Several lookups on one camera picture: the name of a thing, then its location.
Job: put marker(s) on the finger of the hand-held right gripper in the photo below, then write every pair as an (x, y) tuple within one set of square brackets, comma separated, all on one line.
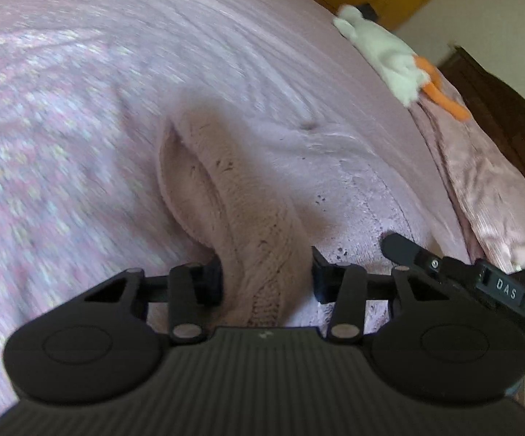
[(403, 247)]

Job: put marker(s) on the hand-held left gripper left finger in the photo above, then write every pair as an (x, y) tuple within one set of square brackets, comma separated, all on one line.
[(213, 281)]

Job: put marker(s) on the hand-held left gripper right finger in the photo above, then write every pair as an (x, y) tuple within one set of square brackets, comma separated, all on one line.
[(322, 277)]

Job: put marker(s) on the pink fleece garment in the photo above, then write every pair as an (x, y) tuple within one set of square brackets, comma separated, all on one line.
[(244, 236)]

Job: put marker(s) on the pink satin pillow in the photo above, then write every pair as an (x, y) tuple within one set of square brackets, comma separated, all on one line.
[(485, 181)]

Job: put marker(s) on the lilac fleece blanket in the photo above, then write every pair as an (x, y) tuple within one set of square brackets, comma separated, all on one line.
[(317, 113)]

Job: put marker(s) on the dark wooden headboard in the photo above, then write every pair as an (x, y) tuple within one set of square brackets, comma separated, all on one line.
[(512, 109)]

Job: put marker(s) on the white and orange plush toy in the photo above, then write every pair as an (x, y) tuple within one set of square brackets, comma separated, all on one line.
[(394, 57)]

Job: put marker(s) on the pink floral bed sheet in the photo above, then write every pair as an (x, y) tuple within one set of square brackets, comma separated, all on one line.
[(40, 168)]

